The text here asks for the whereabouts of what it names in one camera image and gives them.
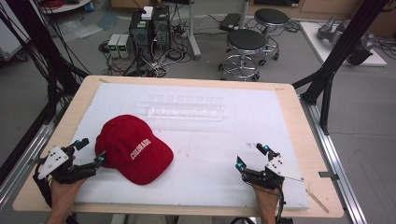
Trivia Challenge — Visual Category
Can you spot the grey metal bracket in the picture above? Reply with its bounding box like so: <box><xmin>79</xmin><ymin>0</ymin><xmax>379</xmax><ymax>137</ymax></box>
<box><xmin>318</xmin><ymin>171</ymin><xmax>340</xmax><ymax>182</ymax></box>

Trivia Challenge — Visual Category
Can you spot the person's left hand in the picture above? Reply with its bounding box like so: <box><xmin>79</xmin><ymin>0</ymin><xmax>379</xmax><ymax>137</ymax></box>
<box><xmin>49</xmin><ymin>177</ymin><xmax>88</xmax><ymax>203</ymax></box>

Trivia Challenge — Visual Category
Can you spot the red baseball cap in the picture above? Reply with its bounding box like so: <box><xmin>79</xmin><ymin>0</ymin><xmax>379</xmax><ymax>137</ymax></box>
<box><xmin>94</xmin><ymin>114</ymin><xmax>175</xmax><ymax>186</ymax></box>

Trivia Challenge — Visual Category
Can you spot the black flat case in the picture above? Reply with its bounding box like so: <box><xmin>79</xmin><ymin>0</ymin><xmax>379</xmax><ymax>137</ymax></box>
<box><xmin>218</xmin><ymin>12</ymin><xmax>242</xmax><ymax>32</ymax></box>

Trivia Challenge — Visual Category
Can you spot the thin wooden strip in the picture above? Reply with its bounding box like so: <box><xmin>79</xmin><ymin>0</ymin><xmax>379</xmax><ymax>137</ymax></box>
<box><xmin>305</xmin><ymin>189</ymin><xmax>331</xmax><ymax>215</ymax></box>

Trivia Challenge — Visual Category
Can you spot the black metal frame with cables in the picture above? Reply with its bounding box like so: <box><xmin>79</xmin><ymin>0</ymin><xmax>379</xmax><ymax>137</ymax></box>
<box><xmin>0</xmin><ymin>0</ymin><xmax>92</xmax><ymax>185</ymax></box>

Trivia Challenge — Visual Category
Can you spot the black computer tower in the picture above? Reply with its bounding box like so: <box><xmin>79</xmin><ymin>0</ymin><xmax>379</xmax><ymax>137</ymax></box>
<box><xmin>151</xmin><ymin>5</ymin><xmax>173</xmax><ymax>51</ymax></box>
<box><xmin>128</xmin><ymin>10</ymin><xmax>154</xmax><ymax>61</ymax></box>

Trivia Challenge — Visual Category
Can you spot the tangle of floor cables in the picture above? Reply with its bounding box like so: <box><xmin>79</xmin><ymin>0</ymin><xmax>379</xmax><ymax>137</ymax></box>
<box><xmin>98</xmin><ymin>18</ymin><xmax>191</xmax><ymax>78</ymax></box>

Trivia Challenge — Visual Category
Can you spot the grey power supply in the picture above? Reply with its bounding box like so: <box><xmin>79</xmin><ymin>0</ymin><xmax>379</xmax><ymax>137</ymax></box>
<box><xmin>117</xmin><ymin>33</ymin><xmax>134</xmax><ymax>60</ymax></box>
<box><xmin>106</xmin><ymin>33</ymin><xmax>122</xmax><ymax>59</ymax></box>

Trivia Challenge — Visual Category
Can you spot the white foam mat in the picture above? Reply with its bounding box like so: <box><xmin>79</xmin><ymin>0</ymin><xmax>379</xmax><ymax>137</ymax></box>
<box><xmin>73</xmin><ymin>82</ymin><xmax>311</xmax><ymax>210</ymax></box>

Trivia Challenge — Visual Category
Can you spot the white box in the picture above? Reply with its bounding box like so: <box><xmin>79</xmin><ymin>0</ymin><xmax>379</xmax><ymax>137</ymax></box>
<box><xmin>140</xmin><ymin>6</ymin><xmax>155</xmax><ymax>21</ymax></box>

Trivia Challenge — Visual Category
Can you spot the grey metal stand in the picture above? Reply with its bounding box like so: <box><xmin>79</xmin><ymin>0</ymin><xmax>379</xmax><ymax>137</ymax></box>
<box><xmin>186</xmin><ymin>0</ymin><xmax>203</xmax><ymax>61</ymax></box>

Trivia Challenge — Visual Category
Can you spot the person's right hand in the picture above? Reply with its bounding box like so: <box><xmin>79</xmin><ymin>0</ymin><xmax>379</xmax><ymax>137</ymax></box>
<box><xmin>252</xmin><ymin>184</ymin><xmax>280</xmax><ymax>208</ymax></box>

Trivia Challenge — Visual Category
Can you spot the white round table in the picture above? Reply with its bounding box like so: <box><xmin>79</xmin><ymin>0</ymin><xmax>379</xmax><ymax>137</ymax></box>
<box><xmin>39</xmin><ymin>0</ymin><xmax>95</xmax><ymax>15</ymax></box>

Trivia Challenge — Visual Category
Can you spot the clear acrylic rack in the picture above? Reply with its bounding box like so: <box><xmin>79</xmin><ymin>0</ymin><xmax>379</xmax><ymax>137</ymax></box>
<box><xmin>141</xmin><ymin>92</ymin><xmax>226</xmax><ymax>122</ymax></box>

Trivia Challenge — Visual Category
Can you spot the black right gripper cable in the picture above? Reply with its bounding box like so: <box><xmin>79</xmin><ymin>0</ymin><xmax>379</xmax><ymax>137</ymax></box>
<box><xmin>275</xmin><ymin>181</ymin><xmax>294</xmax><ymax>224</ymax></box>

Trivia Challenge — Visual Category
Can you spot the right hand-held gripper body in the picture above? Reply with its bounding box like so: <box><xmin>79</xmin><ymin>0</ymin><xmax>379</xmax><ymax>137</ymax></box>
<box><xmin>241</xmin><ymin>154</ymin><xmax>305</xmax><ymax>190</ymax></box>

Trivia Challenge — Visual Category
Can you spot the black round stool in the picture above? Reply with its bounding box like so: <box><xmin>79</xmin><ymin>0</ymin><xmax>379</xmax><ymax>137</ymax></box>
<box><xmin>218</xmin><ymin>28</ymin><xmax>268</xmax><ymax>82</ymax></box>
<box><xmin>253</xmin><ymin>7</ymin><xmax>290</xmax><ymax>67</ymax></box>

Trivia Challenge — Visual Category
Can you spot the white floor board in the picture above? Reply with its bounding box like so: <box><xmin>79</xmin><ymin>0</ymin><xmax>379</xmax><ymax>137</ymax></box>
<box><xmin>299</xmin><ymin>21</ymin><xmax>389</xmax><ymax>68</ymax></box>

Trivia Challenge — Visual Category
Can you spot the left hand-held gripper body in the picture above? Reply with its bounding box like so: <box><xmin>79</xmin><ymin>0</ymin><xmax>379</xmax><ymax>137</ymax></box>
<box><xmin>32</xmin><ymin>144</ymin><xmax>98</xmax><ymax>185</ymax></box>

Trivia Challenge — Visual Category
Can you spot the aluminium rail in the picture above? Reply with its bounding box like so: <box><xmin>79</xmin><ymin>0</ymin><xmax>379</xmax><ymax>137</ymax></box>
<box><xmin>0</xmin><ymin>119</ymin><xmax>56</xmax><ymax>208</ymax></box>
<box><xmin>299</xmin><ymin>96</ymin><xmax>369</xmax><ymax>224</ymax></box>

